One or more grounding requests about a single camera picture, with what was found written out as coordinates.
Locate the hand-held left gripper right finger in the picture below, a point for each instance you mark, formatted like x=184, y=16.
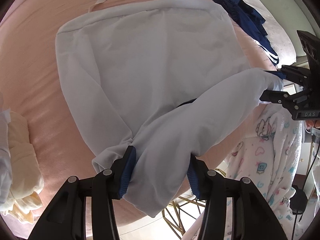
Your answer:
x=194, y=182

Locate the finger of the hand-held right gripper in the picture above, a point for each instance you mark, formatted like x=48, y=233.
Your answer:
x=297, y=73
x=275, y=97

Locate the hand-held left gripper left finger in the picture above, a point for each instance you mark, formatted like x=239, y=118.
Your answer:
x=128, y=166

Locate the navy blue shorts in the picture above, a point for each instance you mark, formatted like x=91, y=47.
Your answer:
x=245, y=22

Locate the white shirt with navy trim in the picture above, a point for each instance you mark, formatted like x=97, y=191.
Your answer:
x=150, y=67

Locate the person's right hand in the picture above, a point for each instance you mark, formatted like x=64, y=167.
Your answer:
x=311, y=124

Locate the pale pink textured pillow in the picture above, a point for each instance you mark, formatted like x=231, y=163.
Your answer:
x=282, y=40

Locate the cream folded garment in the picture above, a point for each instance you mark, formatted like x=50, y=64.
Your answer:
x=22, y=160

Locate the white folded garment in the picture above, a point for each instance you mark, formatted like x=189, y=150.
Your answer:
x=5, y=160

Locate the pink round bed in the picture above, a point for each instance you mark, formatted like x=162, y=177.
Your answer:
x=37, y=55

